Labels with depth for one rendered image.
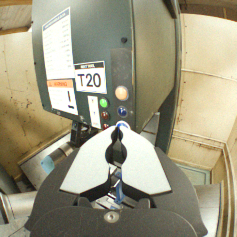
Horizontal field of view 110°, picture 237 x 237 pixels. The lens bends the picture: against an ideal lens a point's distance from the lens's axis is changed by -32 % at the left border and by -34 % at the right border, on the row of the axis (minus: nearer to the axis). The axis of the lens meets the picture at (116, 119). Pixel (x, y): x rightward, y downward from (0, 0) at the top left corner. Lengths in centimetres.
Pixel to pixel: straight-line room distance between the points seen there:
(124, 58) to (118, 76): 4
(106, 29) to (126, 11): 5
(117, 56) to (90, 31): 9
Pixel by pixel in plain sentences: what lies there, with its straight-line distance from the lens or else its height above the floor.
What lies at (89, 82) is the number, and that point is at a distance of 29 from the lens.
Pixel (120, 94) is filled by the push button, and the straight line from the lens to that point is 24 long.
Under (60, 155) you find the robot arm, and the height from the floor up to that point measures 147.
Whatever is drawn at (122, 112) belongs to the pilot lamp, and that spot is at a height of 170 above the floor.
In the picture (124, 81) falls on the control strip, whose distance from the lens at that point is 24.
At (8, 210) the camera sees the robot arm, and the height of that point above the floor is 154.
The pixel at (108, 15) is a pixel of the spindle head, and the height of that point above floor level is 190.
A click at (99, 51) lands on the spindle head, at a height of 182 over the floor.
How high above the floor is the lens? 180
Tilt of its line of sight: 27 degrees down
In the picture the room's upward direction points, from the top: 3 degrees counter-clockwise
